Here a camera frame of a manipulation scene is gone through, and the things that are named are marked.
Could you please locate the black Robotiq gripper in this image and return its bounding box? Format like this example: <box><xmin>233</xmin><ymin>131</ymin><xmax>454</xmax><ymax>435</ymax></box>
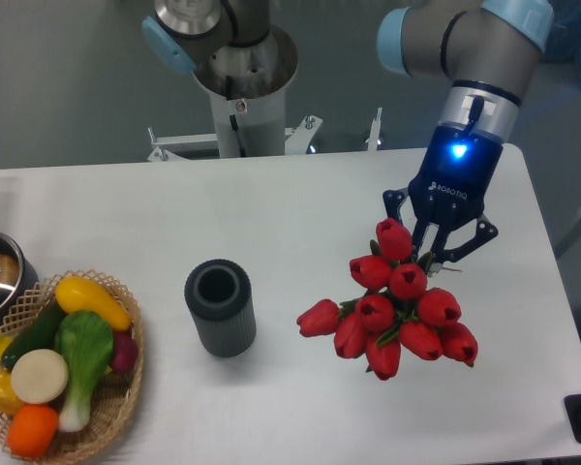
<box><xmin>382</xmin><ymin>126</ymin><xmax>503</xmax><ymax>273</ymax></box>

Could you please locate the red tulip bouquet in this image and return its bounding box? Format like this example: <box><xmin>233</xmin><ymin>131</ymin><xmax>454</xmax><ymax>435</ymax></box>
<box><xmin>296</xmin><ymin>218</ymin><xmax>478</xmax><ymax>381</ymax></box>

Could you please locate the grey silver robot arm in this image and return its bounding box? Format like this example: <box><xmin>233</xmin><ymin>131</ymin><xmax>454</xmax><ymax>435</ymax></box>
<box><xmin>141</xmin><ymin>1</ymin><xmax>553</xmax><ymax>272</ymax></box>

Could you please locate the grey ribbed vase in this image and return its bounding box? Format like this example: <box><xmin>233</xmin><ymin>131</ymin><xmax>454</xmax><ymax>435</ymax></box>
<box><xmin>184</xmin><ymin>259</ymin><xmax>257</xmax><ymax>357</ymax></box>

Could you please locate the blue plastic bag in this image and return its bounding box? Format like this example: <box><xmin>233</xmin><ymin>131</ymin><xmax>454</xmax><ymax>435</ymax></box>
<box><xmin>542</xmin><ymin>0</ymin><xmax>581</xmax><ymax>81</ymax></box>

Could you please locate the purple red radish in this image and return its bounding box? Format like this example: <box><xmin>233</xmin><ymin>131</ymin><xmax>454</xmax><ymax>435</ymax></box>
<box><xmin>109</xmin><ymin>332</ymin><xmax>138</xmax><ymax>373</ymax></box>

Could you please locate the yellow squash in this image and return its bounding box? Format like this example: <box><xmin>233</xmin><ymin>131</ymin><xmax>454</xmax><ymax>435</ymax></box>
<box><xmin>54</xmin><ymin>276</ymin><xmax>132</xmax><ymax>331</ymax></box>

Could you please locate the green bok choy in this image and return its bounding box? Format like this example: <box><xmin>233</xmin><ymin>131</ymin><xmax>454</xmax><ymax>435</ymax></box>
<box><xmin>54</xmin><ymin>310</ymin><xmax>113</xmax><ymax>433</ymax></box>

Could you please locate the woven wicker basket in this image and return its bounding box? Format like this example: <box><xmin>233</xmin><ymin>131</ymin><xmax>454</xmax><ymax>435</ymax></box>
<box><xmin>0</xmin><ymin>270</ymin><xmax>144</xmax><ymax>464</ymax></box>

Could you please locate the dark green cucumber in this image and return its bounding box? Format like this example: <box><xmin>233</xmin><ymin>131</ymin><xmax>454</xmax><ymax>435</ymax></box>
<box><xmin>1</xmin><ymin>300</ymin><xmax>67</xmax><ymax>371</ymax></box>

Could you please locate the beige round bun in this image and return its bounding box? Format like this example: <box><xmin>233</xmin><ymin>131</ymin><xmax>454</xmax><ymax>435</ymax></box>
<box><xmin>11</xmin><ymin>349</ymin><xmax>69</xmax><ymax>404</ymax></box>

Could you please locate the orange fruit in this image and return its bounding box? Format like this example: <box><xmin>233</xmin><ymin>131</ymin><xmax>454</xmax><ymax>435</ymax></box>
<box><xmin>7</xmin><ymin>404</ymin><xmax>58</xmax><ymax>458</ymax></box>

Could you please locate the yellow bell pepper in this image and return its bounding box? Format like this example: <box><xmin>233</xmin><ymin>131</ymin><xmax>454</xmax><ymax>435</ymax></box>
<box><xmin>0</xmin><ymin>368</ymin><xmax>24</xmax><ymax>417</ymax></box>

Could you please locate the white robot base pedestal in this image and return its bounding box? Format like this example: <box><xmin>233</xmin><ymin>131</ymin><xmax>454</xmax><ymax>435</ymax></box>
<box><xmin>142</xmin><ymin>17</ymin><xmax>322</xmax><ymax>162</ymax></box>

